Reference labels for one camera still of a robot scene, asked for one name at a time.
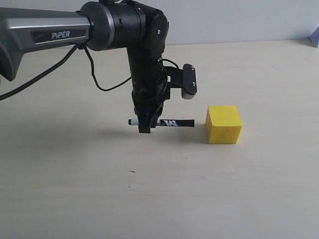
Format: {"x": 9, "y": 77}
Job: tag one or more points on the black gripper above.
{"x": 148, "y": 106}

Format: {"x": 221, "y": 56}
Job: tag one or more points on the black and white marker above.
{"x": 175, "y": 123}

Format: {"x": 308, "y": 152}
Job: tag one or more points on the yellow foam cube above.
{"x": 223, "y": 124}

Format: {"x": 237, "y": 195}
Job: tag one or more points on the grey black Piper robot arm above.
{"x": 98, "y": 26}

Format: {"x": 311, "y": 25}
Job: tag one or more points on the blue white object at edge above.
{"x": 314, "y": 37}

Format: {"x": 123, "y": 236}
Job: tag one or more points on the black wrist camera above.
{"x": 183, "y": 79}

